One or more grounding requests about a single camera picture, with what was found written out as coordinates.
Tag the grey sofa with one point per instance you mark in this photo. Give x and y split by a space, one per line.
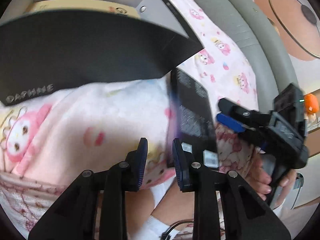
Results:
253 33

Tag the person's right hand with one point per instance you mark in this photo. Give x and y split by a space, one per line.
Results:
259 180

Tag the pink cartoon blanket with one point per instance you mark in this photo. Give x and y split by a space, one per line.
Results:
47 142

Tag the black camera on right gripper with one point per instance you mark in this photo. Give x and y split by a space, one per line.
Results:
290 105

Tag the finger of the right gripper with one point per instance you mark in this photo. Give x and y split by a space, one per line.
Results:
242 115
231 123

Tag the black storage box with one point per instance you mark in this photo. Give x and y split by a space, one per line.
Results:
42 52

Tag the yellow envelope in box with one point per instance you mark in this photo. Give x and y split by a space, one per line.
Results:
95 5

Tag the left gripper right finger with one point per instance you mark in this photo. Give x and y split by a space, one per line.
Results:
245 214

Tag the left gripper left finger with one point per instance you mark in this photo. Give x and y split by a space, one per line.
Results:
72 215

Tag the Smart Devil screen protector box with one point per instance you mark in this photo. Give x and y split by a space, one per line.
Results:
191 120

